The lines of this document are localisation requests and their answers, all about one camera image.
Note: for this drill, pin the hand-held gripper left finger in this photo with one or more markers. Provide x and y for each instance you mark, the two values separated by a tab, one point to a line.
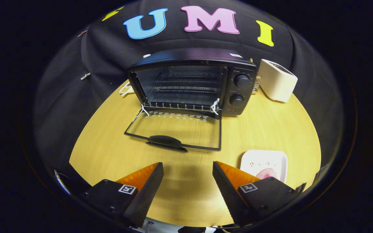
144	197

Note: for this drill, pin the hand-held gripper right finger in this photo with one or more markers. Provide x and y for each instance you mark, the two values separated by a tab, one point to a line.
228	197

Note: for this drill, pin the pink ham slice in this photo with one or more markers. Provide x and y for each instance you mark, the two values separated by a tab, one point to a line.
266	173

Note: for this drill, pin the white square plate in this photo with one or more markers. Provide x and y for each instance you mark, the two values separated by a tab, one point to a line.
261	158

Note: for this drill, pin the black toaster oven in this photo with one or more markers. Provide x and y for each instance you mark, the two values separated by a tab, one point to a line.
241	81

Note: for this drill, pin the white slot toaster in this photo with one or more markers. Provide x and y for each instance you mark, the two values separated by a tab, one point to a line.
275	84

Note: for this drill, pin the silver cloth clip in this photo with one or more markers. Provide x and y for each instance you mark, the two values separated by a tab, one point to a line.
85	76

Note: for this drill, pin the small white bottle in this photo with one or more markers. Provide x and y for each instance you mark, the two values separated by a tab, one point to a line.
146	56

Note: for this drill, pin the pink cloth clip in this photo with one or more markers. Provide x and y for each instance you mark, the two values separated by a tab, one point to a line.
83	32

